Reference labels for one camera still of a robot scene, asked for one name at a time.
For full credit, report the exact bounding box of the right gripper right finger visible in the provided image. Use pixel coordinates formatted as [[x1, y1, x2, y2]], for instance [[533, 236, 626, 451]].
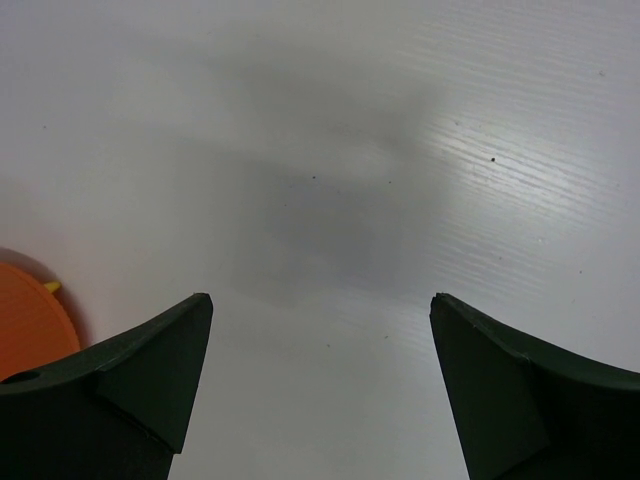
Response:
[[430, 293, 639, 479]]

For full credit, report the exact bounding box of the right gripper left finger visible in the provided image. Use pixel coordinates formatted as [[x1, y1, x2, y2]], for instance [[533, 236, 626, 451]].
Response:
[[1, 293, 213, 479]]

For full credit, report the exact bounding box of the lime green purple lego brick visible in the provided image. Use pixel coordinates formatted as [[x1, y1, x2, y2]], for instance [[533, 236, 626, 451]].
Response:
[[44, 281, 61, 293]]

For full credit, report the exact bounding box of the orange round divided container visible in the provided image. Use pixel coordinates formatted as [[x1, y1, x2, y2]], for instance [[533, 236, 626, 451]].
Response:
[[0, 263, 81, 380]]

